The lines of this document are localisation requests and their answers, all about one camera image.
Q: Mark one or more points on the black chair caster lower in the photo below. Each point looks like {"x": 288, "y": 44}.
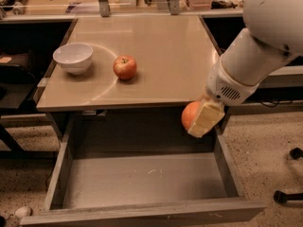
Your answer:
{"x": 282, "y": 198}

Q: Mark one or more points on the black chair caster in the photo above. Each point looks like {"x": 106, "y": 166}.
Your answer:
{"x": 296, "y": 153}
{"x": 282, "y": 198}

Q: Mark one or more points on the black chair caster upper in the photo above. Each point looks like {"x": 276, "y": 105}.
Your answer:
{"x": 296, "y": 153}

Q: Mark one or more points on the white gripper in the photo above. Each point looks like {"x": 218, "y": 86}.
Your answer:
{"x": 224, "y": 86}

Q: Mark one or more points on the white ceramic bowl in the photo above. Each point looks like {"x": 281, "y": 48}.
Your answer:
{"x": 74, "y": 58}

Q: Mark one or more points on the orange fruit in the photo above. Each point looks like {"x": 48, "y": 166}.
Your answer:
{"x": 188, "y": 113}

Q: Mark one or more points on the black device on shelf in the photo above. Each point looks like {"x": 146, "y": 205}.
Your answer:
{"x": 11, "y": 4}

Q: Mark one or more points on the red apple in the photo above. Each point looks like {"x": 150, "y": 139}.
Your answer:
{"x": 125, "y": 67}

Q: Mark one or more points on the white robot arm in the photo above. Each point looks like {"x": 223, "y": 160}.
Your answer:
{"x": 272, "y": 37}

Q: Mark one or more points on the open grey top drawer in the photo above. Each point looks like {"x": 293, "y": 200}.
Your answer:
{"x": 141, "y": 170}

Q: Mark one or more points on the grey metal side rail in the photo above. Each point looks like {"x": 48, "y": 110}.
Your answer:
{"x": 288, "y": 76}

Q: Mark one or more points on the white round object on floor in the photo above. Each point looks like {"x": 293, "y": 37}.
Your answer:
{"x": 23, "y": 211}

